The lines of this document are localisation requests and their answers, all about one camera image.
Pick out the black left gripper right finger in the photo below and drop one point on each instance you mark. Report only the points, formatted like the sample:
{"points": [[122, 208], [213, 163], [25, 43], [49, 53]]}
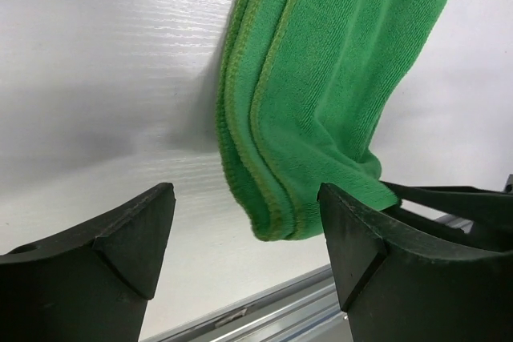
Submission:
{"points": [[402, 277]]}

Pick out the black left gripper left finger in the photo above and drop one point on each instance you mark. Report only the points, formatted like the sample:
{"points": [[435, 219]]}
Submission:
{"points": [[93, 281]]}

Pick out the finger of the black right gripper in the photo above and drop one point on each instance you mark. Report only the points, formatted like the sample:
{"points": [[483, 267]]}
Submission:
{"points": [[477, 211]]}

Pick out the green microfiber towel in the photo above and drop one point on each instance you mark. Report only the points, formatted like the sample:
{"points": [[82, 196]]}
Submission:
{"points": [[302, 86]]}

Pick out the aluminium mounting rail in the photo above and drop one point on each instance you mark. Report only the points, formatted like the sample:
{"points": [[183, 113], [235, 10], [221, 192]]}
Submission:
{"points": [[218, 283]]}

